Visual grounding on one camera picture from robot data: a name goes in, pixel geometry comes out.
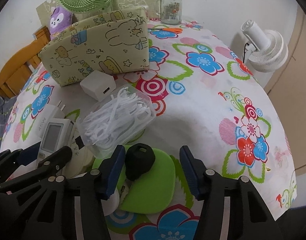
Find beige cabinet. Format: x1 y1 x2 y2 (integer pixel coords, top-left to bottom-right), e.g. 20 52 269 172
265 7 306 176

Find cartoon print fabric storage box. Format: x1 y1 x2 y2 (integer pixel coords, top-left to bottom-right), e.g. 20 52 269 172
39 7 149 86

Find beige cartoon placemat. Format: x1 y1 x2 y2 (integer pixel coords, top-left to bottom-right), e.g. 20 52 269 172
36 0 159 27

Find wooden chair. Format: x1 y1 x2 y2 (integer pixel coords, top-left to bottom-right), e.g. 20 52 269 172
0 26 50 98

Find white clip fan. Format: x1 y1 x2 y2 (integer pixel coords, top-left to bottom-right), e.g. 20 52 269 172
241 20 288 73

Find orange handled scissors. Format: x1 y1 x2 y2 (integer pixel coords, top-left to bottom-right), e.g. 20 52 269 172
149 28 183 34

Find white cube charger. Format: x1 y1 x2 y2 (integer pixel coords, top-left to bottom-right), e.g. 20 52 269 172
80 70 116 102

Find purple plush bunny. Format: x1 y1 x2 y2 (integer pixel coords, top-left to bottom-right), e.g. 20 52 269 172
49 6 73 40

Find glass mason jar mug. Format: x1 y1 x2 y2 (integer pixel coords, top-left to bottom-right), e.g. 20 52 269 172
156 0 182 25

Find floral tablecloth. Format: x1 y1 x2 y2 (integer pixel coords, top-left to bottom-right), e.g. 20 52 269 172
0 22 296 239

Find white 45W charger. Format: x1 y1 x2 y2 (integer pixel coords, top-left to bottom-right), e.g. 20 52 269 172
35 100 65 138

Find white remote with screen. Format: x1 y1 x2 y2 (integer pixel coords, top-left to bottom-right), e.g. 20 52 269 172
36 118 75 165

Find clear box of floss picks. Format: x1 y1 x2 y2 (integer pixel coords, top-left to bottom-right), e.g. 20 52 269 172
76 85 156 159

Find black round adapter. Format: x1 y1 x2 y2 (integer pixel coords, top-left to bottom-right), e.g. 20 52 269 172
125 143 156 181

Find black power cable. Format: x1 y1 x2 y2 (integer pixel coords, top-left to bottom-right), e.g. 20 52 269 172
242 42 253 62

